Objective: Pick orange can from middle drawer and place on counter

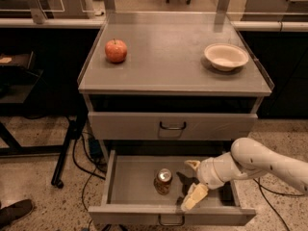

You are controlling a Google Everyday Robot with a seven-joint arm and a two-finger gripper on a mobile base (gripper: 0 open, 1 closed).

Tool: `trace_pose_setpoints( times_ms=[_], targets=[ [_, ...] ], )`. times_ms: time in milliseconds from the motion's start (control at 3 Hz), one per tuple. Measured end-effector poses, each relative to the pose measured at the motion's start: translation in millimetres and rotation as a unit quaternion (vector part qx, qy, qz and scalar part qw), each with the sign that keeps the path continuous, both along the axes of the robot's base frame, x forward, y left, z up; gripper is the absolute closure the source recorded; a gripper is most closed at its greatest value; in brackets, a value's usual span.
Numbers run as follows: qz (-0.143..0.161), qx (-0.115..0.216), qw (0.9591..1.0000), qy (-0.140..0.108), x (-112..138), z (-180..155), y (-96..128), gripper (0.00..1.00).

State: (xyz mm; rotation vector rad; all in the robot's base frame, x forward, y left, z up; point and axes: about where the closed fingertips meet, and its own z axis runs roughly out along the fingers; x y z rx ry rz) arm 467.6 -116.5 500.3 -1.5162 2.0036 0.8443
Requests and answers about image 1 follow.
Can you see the grey drawer cabinet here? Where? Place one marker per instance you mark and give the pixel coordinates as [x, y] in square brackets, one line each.
[165, 70]

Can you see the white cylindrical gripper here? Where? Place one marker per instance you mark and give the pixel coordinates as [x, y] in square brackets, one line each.
[205, 173]

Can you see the grey top drawer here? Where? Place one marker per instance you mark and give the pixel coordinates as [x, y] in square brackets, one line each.
[170, 126]

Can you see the grey open middle drawer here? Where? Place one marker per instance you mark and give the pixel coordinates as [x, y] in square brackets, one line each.
[129, 196]

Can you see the orange soda can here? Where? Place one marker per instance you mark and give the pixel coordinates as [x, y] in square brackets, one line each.
[162, 181]

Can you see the dark shoe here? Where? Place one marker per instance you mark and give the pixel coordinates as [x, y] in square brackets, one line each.
[15, 211]

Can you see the red apple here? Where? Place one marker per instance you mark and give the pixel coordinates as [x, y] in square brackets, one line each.
[115, 51]

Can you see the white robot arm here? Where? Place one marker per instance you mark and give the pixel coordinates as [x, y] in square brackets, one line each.
[247, 159]

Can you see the white horizontal rail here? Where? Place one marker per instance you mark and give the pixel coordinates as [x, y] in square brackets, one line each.
[257, 26]

